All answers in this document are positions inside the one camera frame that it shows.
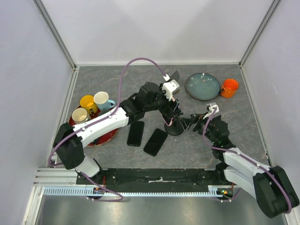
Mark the dark green mug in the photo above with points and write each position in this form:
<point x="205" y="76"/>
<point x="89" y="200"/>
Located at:
<point x="104" y="113"/>

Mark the cream mug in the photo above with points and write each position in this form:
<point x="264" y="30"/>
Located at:
<point x="80" y="115"/>

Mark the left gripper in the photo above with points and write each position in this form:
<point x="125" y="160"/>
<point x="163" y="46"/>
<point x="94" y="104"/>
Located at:
<point x="162" y="93"/>

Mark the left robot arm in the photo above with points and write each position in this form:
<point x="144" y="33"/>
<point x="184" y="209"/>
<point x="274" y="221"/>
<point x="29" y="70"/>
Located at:
<point x="70" y="141"/>

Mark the black round phone stand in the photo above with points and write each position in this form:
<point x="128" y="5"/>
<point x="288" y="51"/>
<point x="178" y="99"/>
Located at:
<point x="175" y="128"/>

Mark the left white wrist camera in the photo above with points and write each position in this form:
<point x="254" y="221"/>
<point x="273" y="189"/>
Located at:
<point x="169" y="87"/>

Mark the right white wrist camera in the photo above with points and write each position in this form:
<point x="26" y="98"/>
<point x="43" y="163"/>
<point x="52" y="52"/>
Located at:
<point x="212" y="108"/>

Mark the white mug light blue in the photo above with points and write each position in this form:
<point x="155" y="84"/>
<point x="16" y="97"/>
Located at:
<point x="103" y="102"/>

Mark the grey cable duct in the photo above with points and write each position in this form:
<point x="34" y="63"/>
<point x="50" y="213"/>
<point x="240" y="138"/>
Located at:
<point x="93" y="192"/>

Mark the blue ceramic plate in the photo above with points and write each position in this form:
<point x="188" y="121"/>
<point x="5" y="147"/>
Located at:
<point x="202" y="86"/>

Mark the red round tray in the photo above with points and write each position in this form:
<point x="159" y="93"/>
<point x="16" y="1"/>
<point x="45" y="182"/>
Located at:
<point x="102" y="139"/>

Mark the copper base phone stand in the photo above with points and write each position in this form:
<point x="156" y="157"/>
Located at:
<point x="176" y="76"/>

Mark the yellow mug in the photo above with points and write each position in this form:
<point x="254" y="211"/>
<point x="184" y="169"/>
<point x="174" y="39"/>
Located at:
<point x="87" y="102"/>

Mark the black phone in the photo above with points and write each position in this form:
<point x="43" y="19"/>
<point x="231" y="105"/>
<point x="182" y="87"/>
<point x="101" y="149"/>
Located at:
<point x="155" y="142"/>
<point x="135" y="134"/>

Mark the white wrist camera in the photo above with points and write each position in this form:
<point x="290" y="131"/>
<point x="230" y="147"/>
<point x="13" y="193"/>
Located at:
<point x="212" y="108"/>
<point x="169" y="87"/>

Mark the pink case phone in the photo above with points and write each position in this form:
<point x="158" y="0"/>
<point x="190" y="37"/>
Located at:
<point x="168" y="114"/>

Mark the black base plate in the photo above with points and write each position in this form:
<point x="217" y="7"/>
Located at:
<point x="129" y="180"/>

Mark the orange mug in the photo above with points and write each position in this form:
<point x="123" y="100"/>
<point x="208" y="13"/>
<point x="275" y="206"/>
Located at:
<point x="229" y="88"/>

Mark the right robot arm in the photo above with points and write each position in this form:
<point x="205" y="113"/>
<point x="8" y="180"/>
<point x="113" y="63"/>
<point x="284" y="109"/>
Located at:
<point x="270" y="186"/>

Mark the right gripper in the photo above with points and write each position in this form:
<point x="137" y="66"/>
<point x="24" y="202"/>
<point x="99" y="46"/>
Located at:
<point x="186" y="122"/>

